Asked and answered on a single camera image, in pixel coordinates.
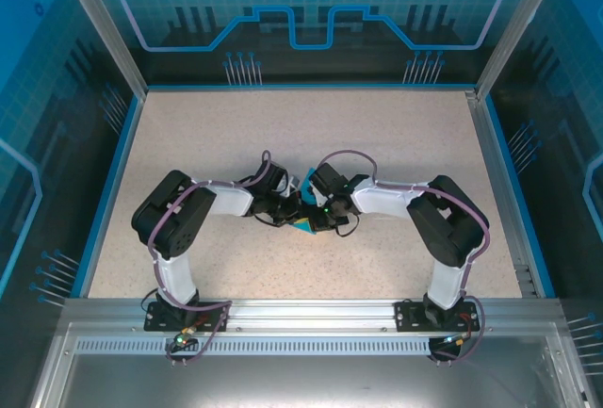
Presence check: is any aluminium frame post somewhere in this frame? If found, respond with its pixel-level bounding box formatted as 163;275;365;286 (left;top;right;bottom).
52;0;150;98
473;0;569;101

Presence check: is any cable connector with green light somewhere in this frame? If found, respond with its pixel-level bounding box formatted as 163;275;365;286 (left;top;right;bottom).
171;326;198;351
440;332;473;348

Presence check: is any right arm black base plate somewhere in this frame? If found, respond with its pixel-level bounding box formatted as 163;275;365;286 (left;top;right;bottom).
394;299;478;333

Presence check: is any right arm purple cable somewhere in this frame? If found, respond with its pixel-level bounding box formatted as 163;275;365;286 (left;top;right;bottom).
319;149;494;367

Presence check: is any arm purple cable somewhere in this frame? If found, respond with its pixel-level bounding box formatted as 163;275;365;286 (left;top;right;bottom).
140;150;275;367
319;149;494;367

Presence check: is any aluminium side rail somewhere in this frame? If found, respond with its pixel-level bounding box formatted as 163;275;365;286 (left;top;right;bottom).
464;90;541;299

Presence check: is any aluminium mounting rail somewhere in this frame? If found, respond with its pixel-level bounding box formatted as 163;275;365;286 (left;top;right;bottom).
60;298;564;334

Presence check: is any slotted metal cable duct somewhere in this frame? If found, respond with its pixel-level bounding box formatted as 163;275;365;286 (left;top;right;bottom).
73;337;551;356

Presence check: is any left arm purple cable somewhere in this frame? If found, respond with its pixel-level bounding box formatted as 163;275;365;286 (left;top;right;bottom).
140;150;275;367

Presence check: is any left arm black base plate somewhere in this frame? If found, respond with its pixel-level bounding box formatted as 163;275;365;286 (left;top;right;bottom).
143;301;231;334

